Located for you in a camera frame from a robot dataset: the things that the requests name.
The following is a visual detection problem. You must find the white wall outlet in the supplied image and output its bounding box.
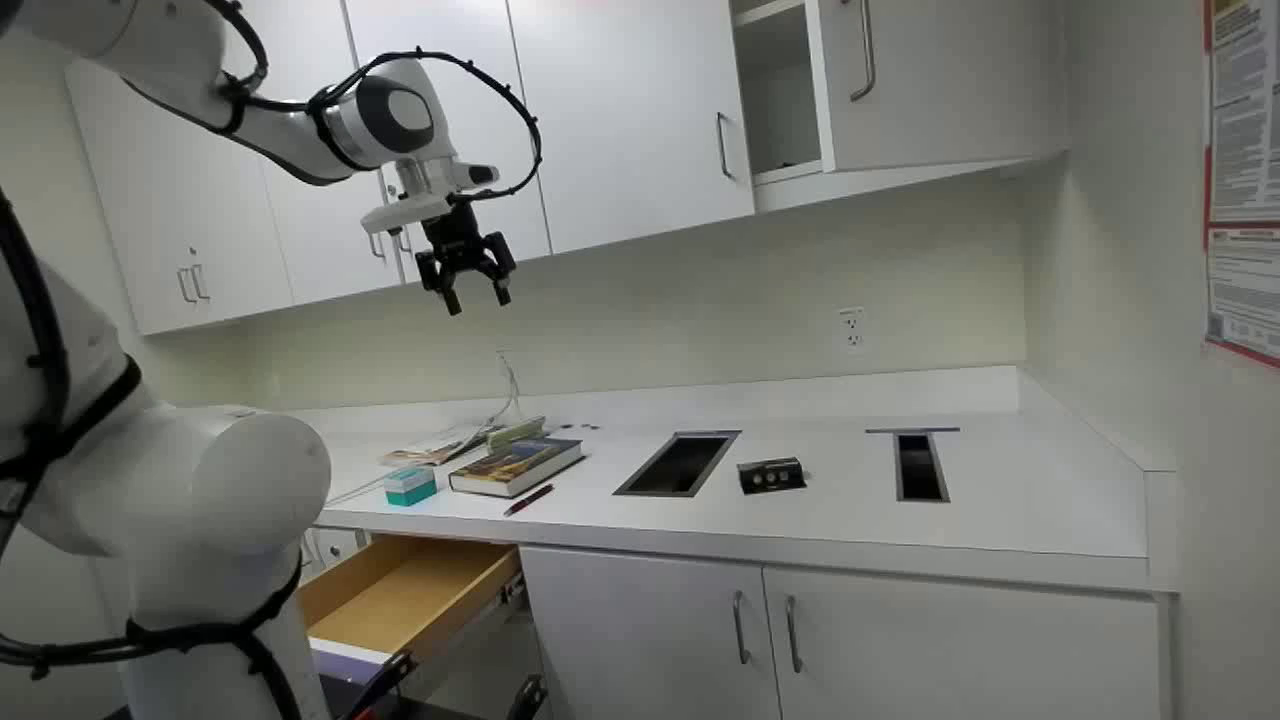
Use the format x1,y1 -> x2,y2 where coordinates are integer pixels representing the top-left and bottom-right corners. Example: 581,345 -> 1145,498
832,307 -> 873,358

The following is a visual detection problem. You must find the open wooden drawer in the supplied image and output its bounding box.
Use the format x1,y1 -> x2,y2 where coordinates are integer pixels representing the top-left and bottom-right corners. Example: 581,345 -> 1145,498
292,531 -> 528,698

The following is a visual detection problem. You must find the white closed drawer front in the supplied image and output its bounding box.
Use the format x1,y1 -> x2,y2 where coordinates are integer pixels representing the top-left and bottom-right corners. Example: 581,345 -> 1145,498
298,525 -> 367,588

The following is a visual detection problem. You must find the open white upper cabinet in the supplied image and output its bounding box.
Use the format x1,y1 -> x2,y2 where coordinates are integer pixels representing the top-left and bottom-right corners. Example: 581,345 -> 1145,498
724,0 -> 1071,215

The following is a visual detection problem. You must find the red-bordered text poster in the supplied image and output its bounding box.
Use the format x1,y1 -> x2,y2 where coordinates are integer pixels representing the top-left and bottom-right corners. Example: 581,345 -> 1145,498
1199,0 -> 1280,228

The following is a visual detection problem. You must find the small black countertop item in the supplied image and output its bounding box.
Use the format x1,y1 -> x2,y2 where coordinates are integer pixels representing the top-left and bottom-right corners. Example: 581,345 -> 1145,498
736,457 -> 813,502

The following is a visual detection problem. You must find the stack of papers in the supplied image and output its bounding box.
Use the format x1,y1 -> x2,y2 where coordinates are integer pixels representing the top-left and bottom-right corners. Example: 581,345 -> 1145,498
376,423 -> 492,474

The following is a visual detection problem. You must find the dark hardcover book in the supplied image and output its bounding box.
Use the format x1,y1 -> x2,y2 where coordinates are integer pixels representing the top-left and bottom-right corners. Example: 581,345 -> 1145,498
445,433 -> 587,505

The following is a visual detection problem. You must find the open white upper cabinet door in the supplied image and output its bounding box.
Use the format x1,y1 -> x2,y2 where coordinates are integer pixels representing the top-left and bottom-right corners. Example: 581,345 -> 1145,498
813,0 -> 1071,175

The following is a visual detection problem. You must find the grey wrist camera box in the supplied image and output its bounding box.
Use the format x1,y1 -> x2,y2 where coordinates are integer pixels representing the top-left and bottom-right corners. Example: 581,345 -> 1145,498
445,161 -> 503,202

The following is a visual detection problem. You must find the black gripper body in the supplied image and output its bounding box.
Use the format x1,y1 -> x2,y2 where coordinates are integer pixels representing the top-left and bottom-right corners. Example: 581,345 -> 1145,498
411,197 -> 519,291

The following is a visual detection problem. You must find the red-bordered notice poster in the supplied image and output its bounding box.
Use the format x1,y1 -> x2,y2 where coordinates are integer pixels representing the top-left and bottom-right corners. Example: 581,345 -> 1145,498
1199,220 -> 1280,373

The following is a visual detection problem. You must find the teal and white box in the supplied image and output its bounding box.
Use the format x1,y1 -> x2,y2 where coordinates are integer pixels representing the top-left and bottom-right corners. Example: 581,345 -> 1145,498
381,465 -> 445,514

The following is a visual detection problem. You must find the dark pen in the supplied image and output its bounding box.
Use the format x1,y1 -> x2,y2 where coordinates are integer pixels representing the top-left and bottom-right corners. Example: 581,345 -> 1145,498
501,482 -> 555,522

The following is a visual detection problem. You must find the white lower cabinet door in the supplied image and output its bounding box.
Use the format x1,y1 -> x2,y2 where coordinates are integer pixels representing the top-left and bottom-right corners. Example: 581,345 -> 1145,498
517,539 -> 788,720

